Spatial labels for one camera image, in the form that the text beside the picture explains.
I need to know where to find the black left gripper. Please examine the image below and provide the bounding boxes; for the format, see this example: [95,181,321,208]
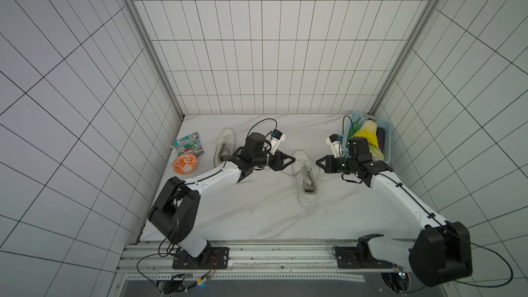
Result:
[253,149,294,171]

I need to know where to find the white sneaker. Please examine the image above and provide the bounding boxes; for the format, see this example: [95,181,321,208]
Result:
[213,128,236,167]
[293,150,318,208]

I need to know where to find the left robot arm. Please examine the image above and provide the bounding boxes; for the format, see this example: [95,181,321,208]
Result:
[147,129,295,259]

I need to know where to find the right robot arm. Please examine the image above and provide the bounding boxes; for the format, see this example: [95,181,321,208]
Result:
[316,134,473,287]

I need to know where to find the green lettuce toy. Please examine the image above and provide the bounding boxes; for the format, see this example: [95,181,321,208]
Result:
[368,144,385,161]

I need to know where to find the purple eggplant toy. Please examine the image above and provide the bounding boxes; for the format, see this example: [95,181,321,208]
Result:
[376,127,386,153]

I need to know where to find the light blue plastic basket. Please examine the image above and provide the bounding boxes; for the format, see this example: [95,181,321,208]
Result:
[342,111,393,163]

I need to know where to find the green snack packet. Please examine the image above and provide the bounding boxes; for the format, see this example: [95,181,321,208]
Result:
[173,132,204,157]

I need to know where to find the orange patterned bowl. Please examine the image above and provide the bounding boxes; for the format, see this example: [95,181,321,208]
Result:
[172,153,197,175]

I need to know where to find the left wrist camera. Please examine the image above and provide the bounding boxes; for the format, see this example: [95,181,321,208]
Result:
[270,129,286,155]

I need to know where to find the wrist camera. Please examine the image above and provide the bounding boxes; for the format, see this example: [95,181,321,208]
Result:
[270,129,286,155]
[325,133,342,158]

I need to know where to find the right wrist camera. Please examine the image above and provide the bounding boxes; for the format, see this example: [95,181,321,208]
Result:
[325,133,342,158]

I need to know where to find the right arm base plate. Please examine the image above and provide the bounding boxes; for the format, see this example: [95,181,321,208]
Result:
[331,246,394,270]

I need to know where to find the aluminium mounting rail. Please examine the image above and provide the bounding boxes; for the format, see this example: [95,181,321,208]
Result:
[117,240,403,282]

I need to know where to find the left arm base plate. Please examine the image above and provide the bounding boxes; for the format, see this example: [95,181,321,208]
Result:
[172,246,230,270]

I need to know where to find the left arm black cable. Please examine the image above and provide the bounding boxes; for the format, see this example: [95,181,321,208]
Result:
[135,236,217,294]

